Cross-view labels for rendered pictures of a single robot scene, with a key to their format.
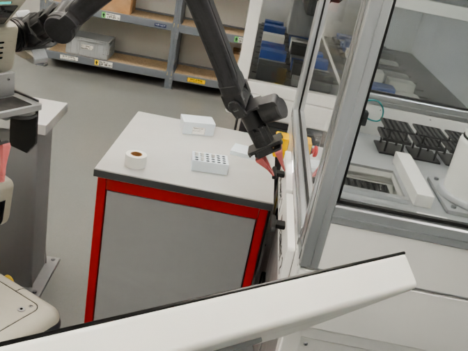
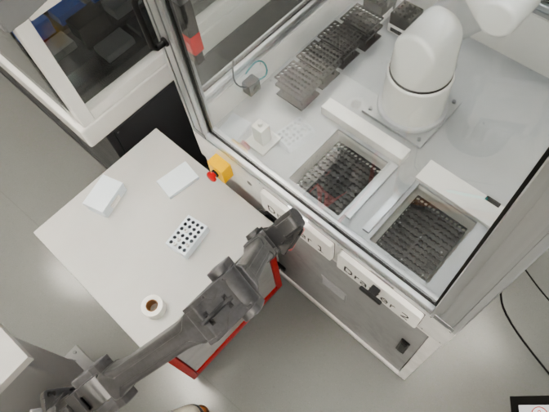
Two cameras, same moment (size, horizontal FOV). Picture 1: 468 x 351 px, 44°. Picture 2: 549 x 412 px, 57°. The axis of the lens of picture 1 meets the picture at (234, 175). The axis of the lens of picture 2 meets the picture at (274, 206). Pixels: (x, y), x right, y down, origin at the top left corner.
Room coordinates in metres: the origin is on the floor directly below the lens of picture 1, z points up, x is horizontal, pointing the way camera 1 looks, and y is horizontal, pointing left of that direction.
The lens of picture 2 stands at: (1.09, 0.30, 2.29)
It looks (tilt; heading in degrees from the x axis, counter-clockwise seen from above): 63 degrees down; 322
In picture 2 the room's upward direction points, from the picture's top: 10 degrees counter-clockwise
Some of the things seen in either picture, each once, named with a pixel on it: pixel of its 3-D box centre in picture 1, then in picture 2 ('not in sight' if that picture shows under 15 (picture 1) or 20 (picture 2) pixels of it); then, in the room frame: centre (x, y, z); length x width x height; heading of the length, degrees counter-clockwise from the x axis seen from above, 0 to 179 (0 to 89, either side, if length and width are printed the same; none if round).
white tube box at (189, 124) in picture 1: (197, 125); (104, 196); (2.18, 0.18, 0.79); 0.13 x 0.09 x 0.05; 107
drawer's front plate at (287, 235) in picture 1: (285, 237); (377, 288); (1.25, -0.15, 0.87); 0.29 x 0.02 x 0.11; 0
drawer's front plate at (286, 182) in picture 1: (285, 184); (296, 224); (1.57, -0.15, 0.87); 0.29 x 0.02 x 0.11; 0
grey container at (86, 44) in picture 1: (90, 44); not in sight; (5.43, 1.57, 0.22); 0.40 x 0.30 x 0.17; 93
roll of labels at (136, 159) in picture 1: (136, 159); (153, 306); (1.75, 0.33, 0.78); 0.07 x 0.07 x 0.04
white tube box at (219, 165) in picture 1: (209, 162); (187, 236); (1.85, 0.09, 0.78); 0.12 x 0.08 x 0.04; 99
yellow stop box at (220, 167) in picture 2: (279, 144); (220, 168); (1.90, -0.13, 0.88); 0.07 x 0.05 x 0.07; 0
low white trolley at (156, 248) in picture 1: (182, 239); (178, 266); (1.98, 0.15, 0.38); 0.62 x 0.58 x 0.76; 0
